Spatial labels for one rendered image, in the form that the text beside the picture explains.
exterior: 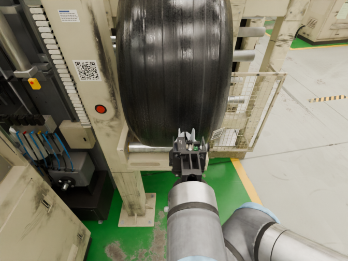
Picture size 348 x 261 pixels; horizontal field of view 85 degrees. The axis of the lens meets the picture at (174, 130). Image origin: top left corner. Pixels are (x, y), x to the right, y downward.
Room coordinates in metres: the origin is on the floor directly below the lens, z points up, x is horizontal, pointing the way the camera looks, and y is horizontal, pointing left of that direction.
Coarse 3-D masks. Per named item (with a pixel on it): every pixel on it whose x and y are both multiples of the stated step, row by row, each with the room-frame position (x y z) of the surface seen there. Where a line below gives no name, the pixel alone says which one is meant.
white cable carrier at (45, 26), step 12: (36, 12) 0.60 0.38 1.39; (36, 24) 0.60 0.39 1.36; (48, 24) 0.60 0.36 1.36; (48, 36) 0.60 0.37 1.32; (48, 48) 0.60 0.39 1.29; (60, 60) 0.60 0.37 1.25; (60, 72) 0.60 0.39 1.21; (72, 84) 0.60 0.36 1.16; (72, 96) 0.60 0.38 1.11; (84, 108) 0.63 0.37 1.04; (84, 120) 0.60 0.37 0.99
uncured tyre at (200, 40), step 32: (128, 0) 0.54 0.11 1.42; (160, 0) 0.52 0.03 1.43; (192, 0) 0.52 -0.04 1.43; (224, 0) 0.55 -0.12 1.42; (128, 32) 0.47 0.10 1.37; (160, 32) 0.46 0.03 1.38; (192, 32) 0.46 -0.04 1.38; (224, 32) 0.48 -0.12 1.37; (128, 64) 0.43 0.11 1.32; (160, 64) 0.42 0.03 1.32; (192, 64) 0.42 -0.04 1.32; (224, 64) 0.44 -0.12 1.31; (128, 96) 0.41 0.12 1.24; (160, 96) 0.39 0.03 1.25; (192, 96) 0.39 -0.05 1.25; (224, 96) 0.42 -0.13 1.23; (160, 128) 0.39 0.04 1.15; (192, 128) 0.39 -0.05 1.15
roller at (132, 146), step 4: (128, 144) 0.53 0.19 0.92; (132, 144) 0.53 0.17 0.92; (136, 144) 0.53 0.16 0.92; (140, 144) 0.53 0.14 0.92; (208, 144) 0.53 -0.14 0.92; (128, 148) 0.52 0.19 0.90; (132, 148) 0.52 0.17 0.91; (136, 148) 0.52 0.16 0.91; (140, 148) 0.52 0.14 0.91; (144, 148) 0.52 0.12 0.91; (148, 148) 0.52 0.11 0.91; (152, 148) 0.52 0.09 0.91; (156, 148) 0.52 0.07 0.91; (160, 148) 0.52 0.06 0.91; (164, 148) 0.52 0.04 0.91; (168, 148) 0.52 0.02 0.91; (200, 148) 0.52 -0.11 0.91; (208, 148) 0.52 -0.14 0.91
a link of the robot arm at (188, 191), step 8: (184, 184) 0.17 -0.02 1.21; (192, 184) 0.17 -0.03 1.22; (200, 184) 0.17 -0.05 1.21; (176, 192) 0.16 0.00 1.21; (184, 192) 0.16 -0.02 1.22; (192, 192) 0.16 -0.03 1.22; (200, 192) 0.16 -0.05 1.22; (208, 192) 0.16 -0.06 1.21; (168, 200) 0.16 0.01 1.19; (176, 200) 0.15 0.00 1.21; (184, 200) 0.14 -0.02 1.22; (192, 200) 0.14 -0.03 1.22; (200, 200) 0.14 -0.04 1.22; (208, 200) 0.15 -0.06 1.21; (168, 208) 0.15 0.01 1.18; (216, 208) 0.14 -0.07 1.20
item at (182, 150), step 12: (180, 144) 0.27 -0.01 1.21; (192, 144) 0.28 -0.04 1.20; (204, 144) 0.27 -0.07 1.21; (180, 156) 0.25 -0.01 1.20; (192, 156) 0.24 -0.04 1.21; (204, 156) 0.25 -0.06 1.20; (180, 168) 0.24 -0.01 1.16; (192, 168) 0.22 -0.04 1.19; (204, 168) 0.24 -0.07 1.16; (180, 180) 0.19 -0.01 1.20; (192, 180) 0.21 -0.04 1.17; (204, 180) 0.19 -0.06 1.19
